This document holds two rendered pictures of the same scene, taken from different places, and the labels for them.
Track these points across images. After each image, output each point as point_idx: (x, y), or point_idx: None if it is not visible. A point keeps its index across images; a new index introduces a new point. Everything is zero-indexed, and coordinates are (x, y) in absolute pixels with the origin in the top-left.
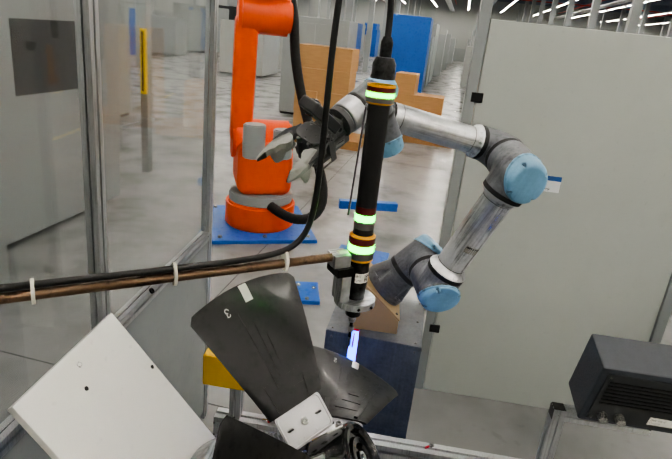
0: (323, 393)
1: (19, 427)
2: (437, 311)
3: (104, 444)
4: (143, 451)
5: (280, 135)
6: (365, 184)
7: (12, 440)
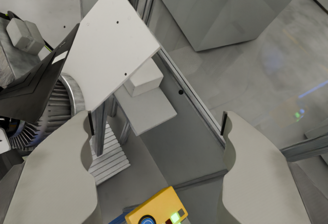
0: None
1: (191, 99)
2: None
3: (94, 31)
4: (88, 55)
5: (308, 197)
6: None
7: (187, 96)
